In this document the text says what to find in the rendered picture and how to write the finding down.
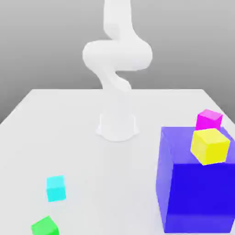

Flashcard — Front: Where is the small magenta cube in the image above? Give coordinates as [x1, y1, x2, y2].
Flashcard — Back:
[195, 109, 224, 131]

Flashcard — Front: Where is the small cyan cube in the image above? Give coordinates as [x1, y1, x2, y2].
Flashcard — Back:
[45, 174, 67, 203]

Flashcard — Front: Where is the small yellow cube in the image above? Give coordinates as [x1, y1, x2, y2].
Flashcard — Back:
[190, 128, 231, 166]

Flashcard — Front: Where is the large blue box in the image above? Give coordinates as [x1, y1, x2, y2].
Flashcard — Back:
[155, 126, 235, 234]

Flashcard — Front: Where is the small green cube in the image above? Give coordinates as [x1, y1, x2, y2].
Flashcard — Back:
[30, 215, 60, 235]

